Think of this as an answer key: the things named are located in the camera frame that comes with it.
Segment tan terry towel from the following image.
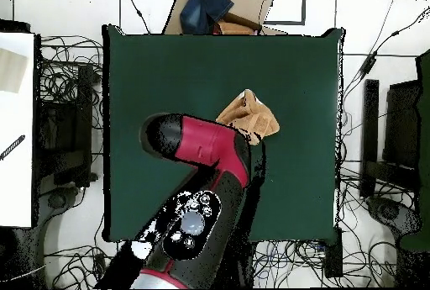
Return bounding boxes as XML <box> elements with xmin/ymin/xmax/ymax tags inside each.
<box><xmin>215</xmin><ymin>88</ymin><xmax>281</xmax><ymax>146</ymax></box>

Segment dark green table cloth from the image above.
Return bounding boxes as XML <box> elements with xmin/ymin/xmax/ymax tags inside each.
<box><xmin>102</xmin><ymin>24</ymin><xmax>345</xmax><ymax>244</ymax></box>

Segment dark brown garment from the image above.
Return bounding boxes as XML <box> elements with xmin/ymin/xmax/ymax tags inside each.
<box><xmin>221</xmin><ymin>11</ymin><xmax>264</xmax><ymax>33</ymax></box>

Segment blue jeans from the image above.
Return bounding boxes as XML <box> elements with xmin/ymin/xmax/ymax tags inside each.
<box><xmin>179</xmin><ymin>0</ymin><xmax>235</xmax><ymax>35</ymax></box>

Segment black equipment rack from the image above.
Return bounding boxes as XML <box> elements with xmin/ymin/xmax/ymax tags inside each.
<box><xmin>34</xmin><ymin>62</ymin><xmax>97</xmax><ymax>190</ymax></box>

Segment black rectangular box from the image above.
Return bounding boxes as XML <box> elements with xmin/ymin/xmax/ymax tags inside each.
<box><xmin>323</xmin><ymin>227</ymin><xmax>343</xmax><ymax>279</ymax></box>

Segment black power strip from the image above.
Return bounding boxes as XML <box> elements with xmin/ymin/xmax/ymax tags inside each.
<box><xmin>93</xmin><ymin>252</ymin><xmax>108</xmax><ymax>287</ymax></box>

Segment black striped pen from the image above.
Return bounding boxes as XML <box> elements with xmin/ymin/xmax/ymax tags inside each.
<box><xmin>0</xmin><ymin>134</ymin><xmax>27</xmax><ymax>161</ymax></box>

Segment white desk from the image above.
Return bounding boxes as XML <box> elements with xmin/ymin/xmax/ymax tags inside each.
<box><xmin>0</xmin><ymin>32</ymin><xmax>36</xmax><ymax>229</ymax></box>

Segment dark green fabric furniture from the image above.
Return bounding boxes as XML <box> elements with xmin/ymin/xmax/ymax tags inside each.
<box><xmin>399</xmin><ymin>49</ymin><xmax>430</xmax><ymax>254</ymax></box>

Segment beige paper sheet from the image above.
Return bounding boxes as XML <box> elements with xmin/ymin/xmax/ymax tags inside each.
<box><xmin>0</xmin><ymin>47</ymin><xmax>29</xmax><ymax>94</ymax></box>

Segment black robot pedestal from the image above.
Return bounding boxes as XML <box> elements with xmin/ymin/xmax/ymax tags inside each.
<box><xmin>221</xmin><ymin>240</ymin><xmax>258</xmax><ymax>289</ymax></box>

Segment black metal frame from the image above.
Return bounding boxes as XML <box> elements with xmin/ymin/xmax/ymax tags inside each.
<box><xmin>359</xmin><ymin>78</ymin><xmax>421</xmax><ymax>200</ymax></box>

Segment black cable with adapter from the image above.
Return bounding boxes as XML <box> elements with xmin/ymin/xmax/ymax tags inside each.
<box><xmin>342</xmin><ymin>7</ymin><xmax>430</xmax><ymax>103</ymax></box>

